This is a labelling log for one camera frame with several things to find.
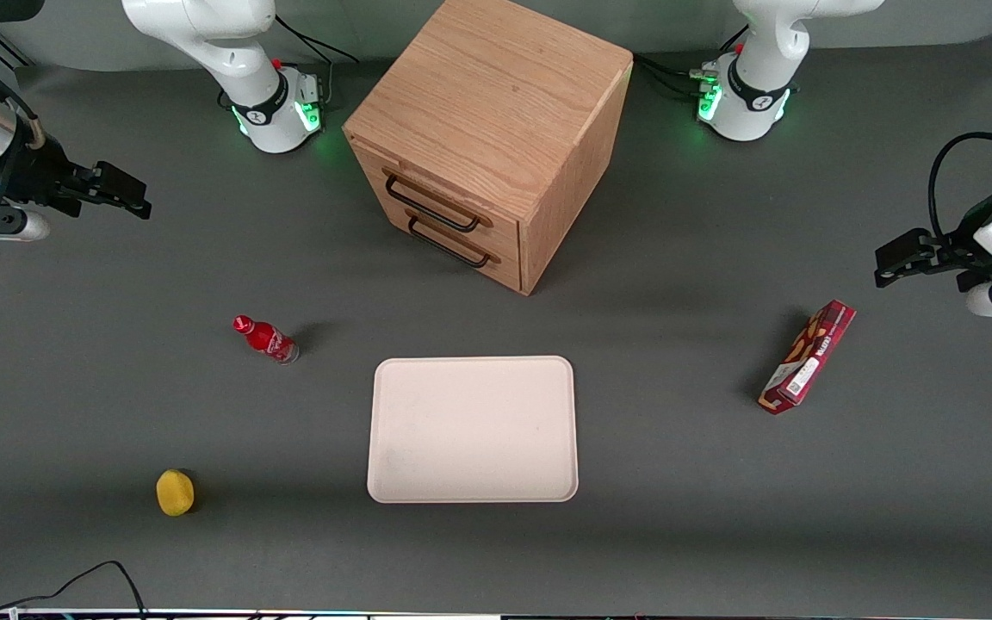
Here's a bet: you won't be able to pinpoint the red snack box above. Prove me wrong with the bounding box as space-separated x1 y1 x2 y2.
757 299 858 417

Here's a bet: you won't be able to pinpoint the black right arm wrist cable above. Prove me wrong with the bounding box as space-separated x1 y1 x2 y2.
0 84 47 149

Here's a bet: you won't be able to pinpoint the beige plastic tray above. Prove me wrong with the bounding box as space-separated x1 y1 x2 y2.
366 355 580 505

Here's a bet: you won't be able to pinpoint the black cable on table edge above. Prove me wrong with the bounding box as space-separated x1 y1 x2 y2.
0 560 149 620

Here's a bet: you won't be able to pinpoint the yellow sponge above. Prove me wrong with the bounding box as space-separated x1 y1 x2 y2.
156 468 197 518

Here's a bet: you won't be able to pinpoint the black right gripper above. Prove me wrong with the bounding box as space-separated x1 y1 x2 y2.
0 138 153 237

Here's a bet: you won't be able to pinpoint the black left arm base cables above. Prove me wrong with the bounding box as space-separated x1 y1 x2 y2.
631 24 752 101

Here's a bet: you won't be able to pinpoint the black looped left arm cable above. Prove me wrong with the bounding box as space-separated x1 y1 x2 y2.
927 131 992 244

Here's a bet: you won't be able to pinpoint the black arm base cables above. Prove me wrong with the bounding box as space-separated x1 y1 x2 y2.
274 14 360 106
631 24 752 101

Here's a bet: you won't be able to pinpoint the wooden oak cabinet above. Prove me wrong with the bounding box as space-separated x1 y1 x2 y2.
343 0 635 297

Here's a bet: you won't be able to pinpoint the black right arm base cables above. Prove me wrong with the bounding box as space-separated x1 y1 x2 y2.
274 14 360 106

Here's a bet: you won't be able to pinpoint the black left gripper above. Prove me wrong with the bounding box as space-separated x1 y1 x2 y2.
874 189 992 294

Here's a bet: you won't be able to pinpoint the wooden drawer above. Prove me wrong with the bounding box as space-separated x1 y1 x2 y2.
349 138 522 259
382 202 522 293

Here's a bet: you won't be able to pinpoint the black metal drawer handle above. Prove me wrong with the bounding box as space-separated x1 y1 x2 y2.
406 214 502 270
381 167 493 234

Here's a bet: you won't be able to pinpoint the red soda bottle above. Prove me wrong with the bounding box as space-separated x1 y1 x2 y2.
232 315 301 366

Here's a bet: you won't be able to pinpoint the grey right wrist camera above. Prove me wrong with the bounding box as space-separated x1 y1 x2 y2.
0 210 52 243

